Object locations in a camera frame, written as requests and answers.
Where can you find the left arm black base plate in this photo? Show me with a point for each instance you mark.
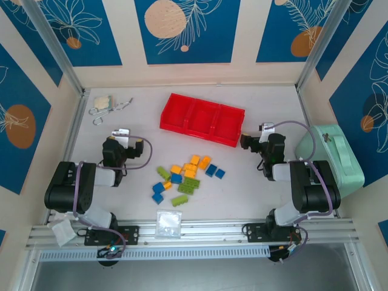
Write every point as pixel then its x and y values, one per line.
pixel 130 235

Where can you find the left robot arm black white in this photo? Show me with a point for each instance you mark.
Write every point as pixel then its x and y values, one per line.
pixel 69 188

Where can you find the aluminium frame post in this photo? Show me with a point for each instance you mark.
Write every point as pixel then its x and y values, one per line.
pixel 55 45
pixel 319 45

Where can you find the white plastic bag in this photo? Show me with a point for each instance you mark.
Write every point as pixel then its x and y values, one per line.
pixel 62 232

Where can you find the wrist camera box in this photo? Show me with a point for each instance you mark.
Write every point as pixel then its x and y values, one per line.
pixel 121 132
pixel 266 127

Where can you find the red three-compartment tray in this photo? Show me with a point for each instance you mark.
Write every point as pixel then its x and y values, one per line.
pixel 201 115

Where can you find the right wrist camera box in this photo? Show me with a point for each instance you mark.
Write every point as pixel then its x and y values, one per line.
pixel 266 127

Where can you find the aluminium mounting rail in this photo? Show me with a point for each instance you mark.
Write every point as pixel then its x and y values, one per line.
pixel 212 230

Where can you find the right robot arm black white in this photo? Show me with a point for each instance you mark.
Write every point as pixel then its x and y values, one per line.
pixel 315 194

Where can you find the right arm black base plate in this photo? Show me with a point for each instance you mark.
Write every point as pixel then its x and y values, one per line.
pixel 254 232

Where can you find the small yellow lego brick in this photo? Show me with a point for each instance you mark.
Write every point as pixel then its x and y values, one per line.
pixel 167 185

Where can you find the green lego brick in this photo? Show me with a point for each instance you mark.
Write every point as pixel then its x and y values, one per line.
pixel 185 188
pixel 179 200
pixel 192 182
pixel 163 172

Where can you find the clear plastic bag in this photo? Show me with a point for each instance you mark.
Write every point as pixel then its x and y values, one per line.
pixel 166 224

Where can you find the mint green zipper case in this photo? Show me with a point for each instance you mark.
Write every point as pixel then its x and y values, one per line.
pixel 321 145

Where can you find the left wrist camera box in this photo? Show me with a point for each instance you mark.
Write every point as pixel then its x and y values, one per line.
pixel 121 132

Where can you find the beige sponge pad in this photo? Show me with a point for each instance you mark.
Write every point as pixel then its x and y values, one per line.
pixel 101 102

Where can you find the aluminium side rail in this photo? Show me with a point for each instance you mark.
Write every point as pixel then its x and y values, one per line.
pixel 71 136
pixel 303 106

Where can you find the blue lego brick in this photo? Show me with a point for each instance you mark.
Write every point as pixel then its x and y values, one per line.
pixel 220 173
pixel 158 198
pixel 211 169
pixel 158 188
pixel 176 178

